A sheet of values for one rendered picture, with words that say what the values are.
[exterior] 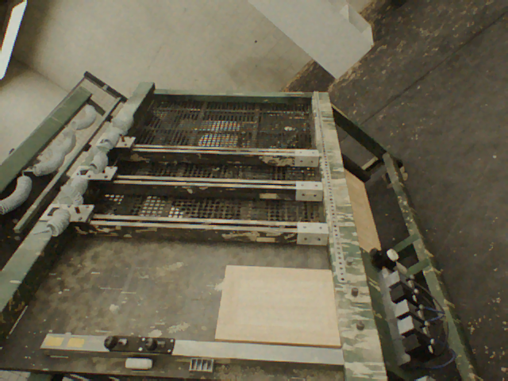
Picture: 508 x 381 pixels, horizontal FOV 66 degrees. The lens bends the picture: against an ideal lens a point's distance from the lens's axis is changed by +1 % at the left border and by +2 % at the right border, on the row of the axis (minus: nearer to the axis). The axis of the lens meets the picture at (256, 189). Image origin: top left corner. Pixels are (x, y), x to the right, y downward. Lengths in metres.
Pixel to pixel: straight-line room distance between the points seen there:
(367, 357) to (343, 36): 4.14
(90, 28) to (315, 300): 6.64
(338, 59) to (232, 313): 4.12
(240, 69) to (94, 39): 2.52
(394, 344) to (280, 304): 0.39
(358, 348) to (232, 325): 0.41
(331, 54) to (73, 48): 4.63
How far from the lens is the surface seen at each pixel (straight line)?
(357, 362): 1.33
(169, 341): 1.35
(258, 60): 6.77
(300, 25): 4.96
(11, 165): 2.41
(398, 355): 1.43
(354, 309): 1.43
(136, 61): 7.43
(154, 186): 1.92
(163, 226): 1.67
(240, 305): 1.44
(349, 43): 5.05
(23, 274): 1.64
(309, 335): 1.38
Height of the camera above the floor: 1.80
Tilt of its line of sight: 20 degrees down
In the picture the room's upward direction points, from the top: 56 degrees counter-clockwise
